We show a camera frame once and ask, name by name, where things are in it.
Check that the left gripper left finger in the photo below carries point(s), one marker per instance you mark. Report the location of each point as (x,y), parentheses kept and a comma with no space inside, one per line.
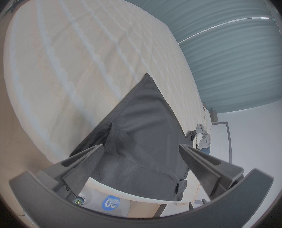
(84,167)

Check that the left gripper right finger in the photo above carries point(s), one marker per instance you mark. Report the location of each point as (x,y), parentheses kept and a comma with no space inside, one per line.
(202,168)

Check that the black T-shirt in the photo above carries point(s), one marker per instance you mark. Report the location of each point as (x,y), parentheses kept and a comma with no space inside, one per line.
(143,139)

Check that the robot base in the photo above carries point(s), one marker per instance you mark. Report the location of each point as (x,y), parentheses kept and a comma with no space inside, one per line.
(100,202)

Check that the pile of clothes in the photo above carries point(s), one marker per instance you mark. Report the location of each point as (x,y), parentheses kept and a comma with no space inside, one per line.
(204,139)

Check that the bed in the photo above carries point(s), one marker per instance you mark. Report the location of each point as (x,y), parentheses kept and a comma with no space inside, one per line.
(72,56)

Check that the white printed pillow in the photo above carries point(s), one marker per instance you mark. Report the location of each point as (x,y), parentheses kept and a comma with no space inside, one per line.
(208,120)

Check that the grey bedside table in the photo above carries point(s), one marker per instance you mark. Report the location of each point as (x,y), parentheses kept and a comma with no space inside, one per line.
(213,113)

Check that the blue-green curtain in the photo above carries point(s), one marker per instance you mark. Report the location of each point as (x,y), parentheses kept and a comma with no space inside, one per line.
(238,68)
(190,8)

